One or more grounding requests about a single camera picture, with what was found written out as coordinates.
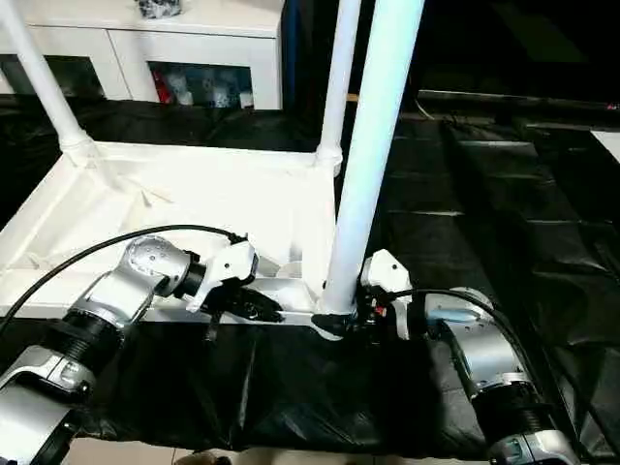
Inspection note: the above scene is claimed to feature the white plastic table top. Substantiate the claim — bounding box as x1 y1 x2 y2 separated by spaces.
0 139 357 343

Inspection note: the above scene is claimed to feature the black table mat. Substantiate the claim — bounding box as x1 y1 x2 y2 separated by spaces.
0 94 620 459

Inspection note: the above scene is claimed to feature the white glass-door cabinet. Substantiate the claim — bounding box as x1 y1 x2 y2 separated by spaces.
0 0 285 111

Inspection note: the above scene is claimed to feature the white flat board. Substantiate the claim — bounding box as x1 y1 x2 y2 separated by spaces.
590 129 620 161

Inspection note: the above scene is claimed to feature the bag of black parts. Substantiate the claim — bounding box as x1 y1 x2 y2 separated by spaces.
135 0 188 20

